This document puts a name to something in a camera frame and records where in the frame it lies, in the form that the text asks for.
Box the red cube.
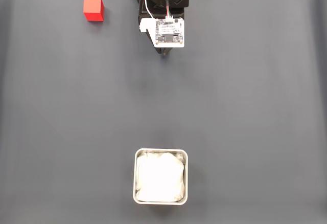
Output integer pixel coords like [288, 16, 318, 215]
[83, 0, 105, 23]

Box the square metal box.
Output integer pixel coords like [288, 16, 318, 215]
[132, 148, 189, 206]

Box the grey-blue table mat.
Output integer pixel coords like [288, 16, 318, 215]
[0, 0, 327, 224]

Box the white crumpled tissue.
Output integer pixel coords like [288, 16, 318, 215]
[136, 151, 185, 202]

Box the white camera board mount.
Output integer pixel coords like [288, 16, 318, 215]
[139, 17, 185, 49]

